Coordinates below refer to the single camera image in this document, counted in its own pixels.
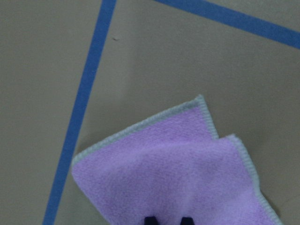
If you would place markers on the purple microfiber cloth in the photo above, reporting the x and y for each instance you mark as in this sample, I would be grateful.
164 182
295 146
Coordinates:
173 165

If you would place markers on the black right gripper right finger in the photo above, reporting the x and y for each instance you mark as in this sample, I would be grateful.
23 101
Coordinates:
186 221

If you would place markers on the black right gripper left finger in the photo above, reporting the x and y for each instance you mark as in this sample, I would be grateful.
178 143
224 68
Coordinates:
150 221

